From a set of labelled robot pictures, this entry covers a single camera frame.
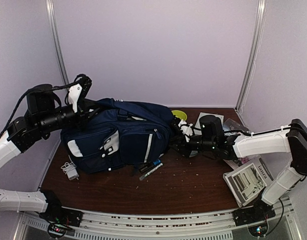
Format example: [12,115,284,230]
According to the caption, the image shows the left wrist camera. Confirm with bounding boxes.
[64,73,92,113]

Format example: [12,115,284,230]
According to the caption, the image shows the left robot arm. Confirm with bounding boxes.
[0,74,95,229]

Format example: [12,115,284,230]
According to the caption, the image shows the lime green bowl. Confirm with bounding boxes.
[171,109,188,123]

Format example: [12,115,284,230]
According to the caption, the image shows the aluminium front rail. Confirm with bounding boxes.
[13,196,302,240]

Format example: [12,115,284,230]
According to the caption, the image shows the left aluminium corner post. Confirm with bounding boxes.
[45,0,69,85]

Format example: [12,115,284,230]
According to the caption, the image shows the navy blue student backpack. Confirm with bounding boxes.
[60,98,174,174]

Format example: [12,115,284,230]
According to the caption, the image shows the white green marker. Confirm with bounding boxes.
[139,163,163,181]

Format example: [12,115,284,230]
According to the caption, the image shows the white charger with cable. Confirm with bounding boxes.
[60,162,80,181]

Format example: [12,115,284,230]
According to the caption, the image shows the black blue highlighter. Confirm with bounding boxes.
[139,159,161,174]

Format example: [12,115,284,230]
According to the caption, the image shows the dark cover book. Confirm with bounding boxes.
[222,118,250,137]

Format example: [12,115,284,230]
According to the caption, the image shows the white book pink flowers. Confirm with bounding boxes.
[223,154,261,170]

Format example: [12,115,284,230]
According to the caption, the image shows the aluminium corner post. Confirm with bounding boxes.
[235,0,267,113]
[45,0,69,85]

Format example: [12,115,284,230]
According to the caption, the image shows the right aluminium corner post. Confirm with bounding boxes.
[235,0,267,113]

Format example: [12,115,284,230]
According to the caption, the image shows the pale blue ceramic bowl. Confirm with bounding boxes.
[189,150,198,158]

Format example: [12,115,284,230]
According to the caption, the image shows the black white photo magazine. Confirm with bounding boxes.
[223,157,274,208]

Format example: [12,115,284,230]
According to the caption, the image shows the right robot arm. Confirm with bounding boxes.
[169,115,307,226]

